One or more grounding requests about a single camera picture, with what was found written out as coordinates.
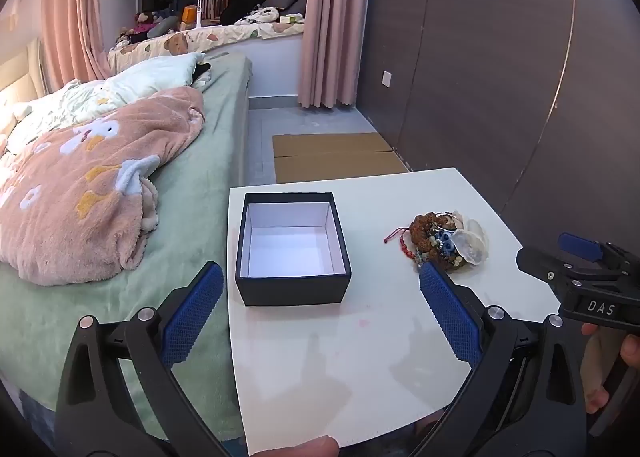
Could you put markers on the small green box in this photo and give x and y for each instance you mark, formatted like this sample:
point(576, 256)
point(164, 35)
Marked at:
point(291, 18)

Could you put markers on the flat cardboard sheet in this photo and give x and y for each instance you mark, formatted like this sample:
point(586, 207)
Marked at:
point(335, 157)

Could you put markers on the pile of plush toys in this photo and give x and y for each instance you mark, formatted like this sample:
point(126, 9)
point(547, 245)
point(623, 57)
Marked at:
point(150, 27)

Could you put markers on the orange box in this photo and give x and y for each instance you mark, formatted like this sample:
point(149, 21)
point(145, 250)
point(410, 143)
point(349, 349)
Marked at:
point(189, 14)

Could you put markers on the black gift box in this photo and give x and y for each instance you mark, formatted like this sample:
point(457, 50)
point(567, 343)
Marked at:
point(292, 289)

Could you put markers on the person's leg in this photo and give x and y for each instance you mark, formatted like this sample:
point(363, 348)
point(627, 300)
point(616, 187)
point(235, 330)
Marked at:
point(310, 448)

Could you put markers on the person's right hand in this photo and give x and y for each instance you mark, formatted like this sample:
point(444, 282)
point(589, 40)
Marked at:
point(600, 367)

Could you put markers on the dark brown wardrobe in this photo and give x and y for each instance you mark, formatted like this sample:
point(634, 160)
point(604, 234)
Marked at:
point(475, 77)

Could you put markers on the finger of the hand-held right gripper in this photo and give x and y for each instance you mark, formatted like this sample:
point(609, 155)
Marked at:
point(540, 264)
point(580, 246)

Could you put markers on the pink floral blanket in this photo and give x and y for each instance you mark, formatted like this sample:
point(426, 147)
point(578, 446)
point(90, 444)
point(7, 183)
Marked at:
point(75, 217)

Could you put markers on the pink curtain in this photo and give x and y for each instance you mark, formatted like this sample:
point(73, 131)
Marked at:
point(75, 12)
point(335, 22)

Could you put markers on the printed window seat cushion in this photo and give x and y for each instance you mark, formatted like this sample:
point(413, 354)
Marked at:
point(220, 37)

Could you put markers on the green bed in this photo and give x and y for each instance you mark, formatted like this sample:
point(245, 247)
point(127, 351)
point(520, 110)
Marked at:
point(210, 157)

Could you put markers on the white pillow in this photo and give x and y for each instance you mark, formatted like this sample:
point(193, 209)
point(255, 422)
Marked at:
point(55, 109)

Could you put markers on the beige headboard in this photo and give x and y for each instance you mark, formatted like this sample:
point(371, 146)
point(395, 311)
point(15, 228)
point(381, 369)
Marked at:
point(25, 72)

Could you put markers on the white wall socket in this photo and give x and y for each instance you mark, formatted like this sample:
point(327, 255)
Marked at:
point(387, 78)

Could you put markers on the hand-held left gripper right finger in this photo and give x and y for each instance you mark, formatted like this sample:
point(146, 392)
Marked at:
point(450, 317)

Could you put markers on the white black printed cloth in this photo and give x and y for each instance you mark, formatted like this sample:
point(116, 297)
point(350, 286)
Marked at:
point(260, 14)

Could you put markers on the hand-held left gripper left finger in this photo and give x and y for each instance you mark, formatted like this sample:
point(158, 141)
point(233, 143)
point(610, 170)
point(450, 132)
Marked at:
point(195, 317)

